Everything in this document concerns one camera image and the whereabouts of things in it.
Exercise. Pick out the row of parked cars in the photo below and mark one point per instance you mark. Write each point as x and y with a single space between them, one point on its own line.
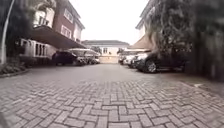
89 60

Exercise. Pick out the grey brick paved road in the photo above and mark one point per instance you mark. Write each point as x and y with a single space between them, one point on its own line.
110 100

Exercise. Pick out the large dark tree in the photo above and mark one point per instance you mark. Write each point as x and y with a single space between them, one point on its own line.
173 26

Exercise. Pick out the dark car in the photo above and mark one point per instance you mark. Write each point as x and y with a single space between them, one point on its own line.
63 58
158 63

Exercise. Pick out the white building with dark roof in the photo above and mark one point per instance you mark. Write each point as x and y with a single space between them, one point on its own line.
110 50

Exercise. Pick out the pale pole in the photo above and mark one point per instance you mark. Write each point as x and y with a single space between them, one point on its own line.
4 40

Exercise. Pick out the brown and white building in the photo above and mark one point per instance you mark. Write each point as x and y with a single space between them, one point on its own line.
61 20

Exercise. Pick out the planting bed with bushes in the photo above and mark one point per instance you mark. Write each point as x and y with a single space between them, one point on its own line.
11 68

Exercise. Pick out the pale building with brown roof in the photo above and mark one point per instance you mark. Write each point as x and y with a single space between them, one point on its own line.
142 30

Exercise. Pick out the white car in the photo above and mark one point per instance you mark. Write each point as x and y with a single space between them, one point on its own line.
130 60

